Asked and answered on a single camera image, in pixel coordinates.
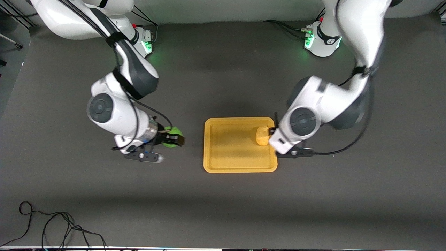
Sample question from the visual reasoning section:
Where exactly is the green apple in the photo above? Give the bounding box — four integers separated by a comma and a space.
161, 126, 183, 149

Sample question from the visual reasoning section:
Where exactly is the yellow potato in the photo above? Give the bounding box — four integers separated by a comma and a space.
255, 126, 270, 146

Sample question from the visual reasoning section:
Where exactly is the yellow plastic tray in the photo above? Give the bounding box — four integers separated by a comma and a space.
203, 117, 279, 173

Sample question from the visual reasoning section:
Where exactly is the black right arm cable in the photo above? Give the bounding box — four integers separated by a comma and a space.
57, 0, 174, 132

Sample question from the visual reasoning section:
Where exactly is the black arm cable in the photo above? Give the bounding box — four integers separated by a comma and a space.
311, 66, 376, 156
57, 0, 174, 132

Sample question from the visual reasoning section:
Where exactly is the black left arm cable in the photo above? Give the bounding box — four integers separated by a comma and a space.
311, 66, 376, 156

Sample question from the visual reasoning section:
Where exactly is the black left base cable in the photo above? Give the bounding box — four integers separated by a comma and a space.
263, 20, 312, 36

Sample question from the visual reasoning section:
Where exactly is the black base cable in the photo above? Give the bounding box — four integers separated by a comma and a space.
132, 6, 159, 28
263, 20, 312, 36

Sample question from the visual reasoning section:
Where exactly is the black right base cable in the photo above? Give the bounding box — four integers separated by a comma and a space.
132, 6, 159, 28

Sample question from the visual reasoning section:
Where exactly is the black loose floor cable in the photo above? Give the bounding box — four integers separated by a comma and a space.
0, 201, 108, 251

